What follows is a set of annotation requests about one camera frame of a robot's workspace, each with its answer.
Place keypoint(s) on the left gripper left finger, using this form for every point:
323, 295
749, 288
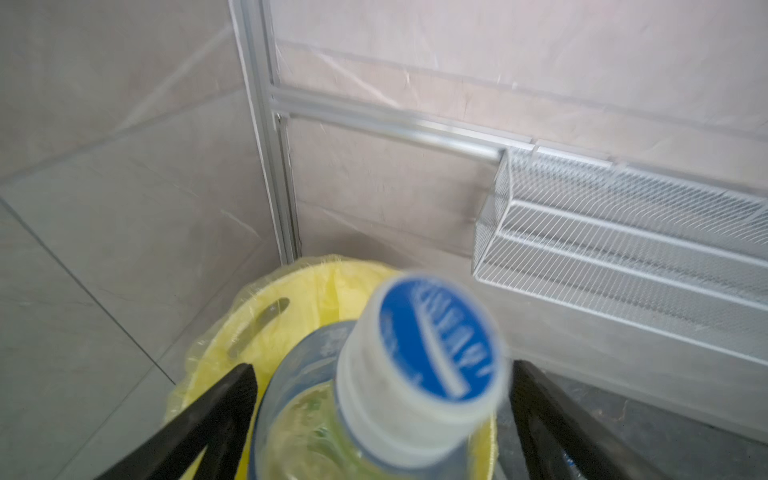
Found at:
211, 432

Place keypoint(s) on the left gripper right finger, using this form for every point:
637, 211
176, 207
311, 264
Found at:
557, 436

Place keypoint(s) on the clear bottle blue label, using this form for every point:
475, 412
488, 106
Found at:
408, 388

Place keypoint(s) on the white bin with yellow liner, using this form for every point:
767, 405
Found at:
269, 317

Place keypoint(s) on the white wire mesh basket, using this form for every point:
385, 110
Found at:
667, 255

